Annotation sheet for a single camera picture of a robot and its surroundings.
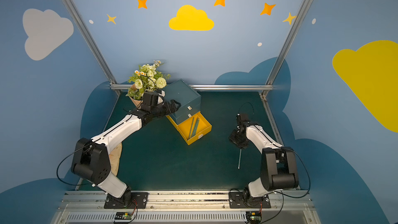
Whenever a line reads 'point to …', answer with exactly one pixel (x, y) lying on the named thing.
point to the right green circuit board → (254, 217)
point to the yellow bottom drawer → (183, 128)
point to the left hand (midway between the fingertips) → (176, 105)
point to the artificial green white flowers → (148, 78)
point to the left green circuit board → (124, 215)
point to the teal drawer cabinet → (190, 100)
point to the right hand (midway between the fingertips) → (234, 140)
